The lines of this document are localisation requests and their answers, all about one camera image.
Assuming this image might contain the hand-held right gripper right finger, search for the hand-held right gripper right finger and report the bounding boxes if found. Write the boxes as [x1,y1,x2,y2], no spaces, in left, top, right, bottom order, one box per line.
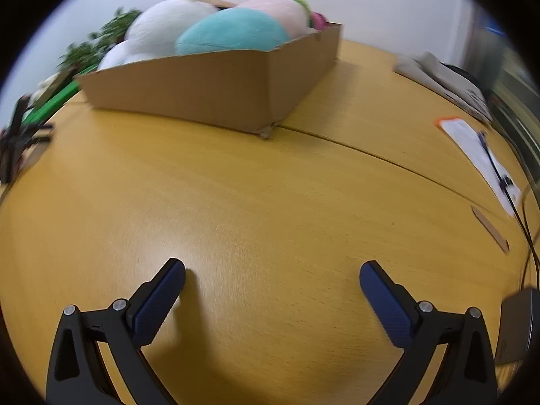
[359,261,498,405]

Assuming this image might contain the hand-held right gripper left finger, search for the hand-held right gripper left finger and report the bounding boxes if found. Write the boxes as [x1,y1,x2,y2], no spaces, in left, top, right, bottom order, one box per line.
[46,257,186,405]

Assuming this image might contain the cardboard box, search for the cardboard box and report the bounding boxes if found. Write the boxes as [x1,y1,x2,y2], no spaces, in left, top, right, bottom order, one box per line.
[74,23,344,139]

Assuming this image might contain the white plush toy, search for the white plush toy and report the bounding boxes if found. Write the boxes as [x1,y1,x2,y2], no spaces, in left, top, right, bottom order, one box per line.
[98,0,220,70]

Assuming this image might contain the wooden stick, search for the wooden stick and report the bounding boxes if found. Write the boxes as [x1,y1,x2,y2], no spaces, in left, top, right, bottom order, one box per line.
[471,205,510,254]

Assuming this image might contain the grey device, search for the grey device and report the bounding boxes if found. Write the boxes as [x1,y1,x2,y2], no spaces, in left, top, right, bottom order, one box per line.
[493,287,540,366]

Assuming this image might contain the white paper with orange edge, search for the white paper with orange edge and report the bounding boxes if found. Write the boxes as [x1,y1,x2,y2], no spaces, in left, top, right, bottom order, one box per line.
[434,116,524,218]

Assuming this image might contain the pen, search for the pen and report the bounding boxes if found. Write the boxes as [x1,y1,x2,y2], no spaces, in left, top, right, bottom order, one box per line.
[477,131,513,190]

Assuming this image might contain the black stand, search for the black stand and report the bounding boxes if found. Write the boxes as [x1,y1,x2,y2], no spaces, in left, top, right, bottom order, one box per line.
[0,96,55,184]

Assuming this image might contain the green board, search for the green board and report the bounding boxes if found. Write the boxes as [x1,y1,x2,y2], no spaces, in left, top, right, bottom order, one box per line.
[21,65,98,121]

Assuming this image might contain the grey cloth bag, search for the grey cloth bag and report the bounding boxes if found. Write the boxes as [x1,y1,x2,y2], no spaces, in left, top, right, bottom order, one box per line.
[393,51,494,124]

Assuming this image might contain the glass door with blue stripe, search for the glass door with blue stripe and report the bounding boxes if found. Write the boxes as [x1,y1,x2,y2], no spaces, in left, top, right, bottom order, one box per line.
[464,8,540,178]

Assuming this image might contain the green potted plant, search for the green potted plant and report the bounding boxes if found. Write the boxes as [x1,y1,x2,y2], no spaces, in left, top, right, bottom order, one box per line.
[57,7,142,70]

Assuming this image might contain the teal plush toy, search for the teal plush toy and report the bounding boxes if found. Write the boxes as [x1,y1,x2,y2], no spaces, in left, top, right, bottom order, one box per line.
[175,7,292,55]

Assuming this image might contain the pale pink plush toy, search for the pale pink plush toy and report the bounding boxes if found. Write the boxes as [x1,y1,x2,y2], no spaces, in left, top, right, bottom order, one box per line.
[236,0,311,38]

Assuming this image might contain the black cable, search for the black cable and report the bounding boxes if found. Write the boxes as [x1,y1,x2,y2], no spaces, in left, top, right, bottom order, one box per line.
[508,186,540,293]

